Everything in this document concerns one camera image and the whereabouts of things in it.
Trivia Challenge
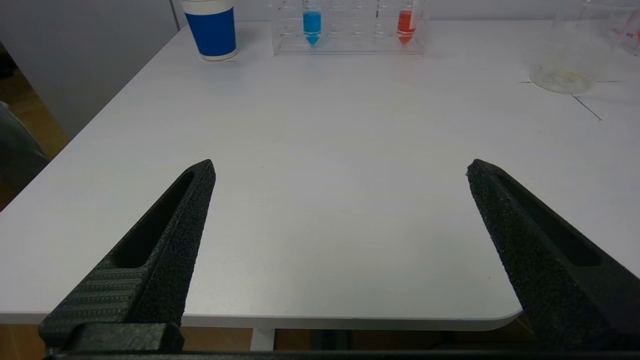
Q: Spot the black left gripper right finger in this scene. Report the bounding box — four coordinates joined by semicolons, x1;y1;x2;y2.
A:
466;159;640;352

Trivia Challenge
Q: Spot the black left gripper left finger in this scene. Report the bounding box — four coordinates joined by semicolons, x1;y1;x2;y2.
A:
39;159;217;354

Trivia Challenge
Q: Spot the clear glass beaker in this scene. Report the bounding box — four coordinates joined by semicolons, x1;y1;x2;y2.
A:
529;0;631;96

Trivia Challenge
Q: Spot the test tube with red liquid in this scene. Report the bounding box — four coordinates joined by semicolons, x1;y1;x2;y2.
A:
396;0;420;47

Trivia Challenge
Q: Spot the test tube with blue liquid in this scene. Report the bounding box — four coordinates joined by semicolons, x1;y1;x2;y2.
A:
301;0;323;47

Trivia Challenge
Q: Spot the white table leg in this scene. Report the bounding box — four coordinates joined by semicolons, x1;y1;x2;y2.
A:
250;328;276;352

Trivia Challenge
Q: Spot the blue white paper cup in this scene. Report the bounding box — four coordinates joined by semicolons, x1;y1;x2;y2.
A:
181;0;239;62

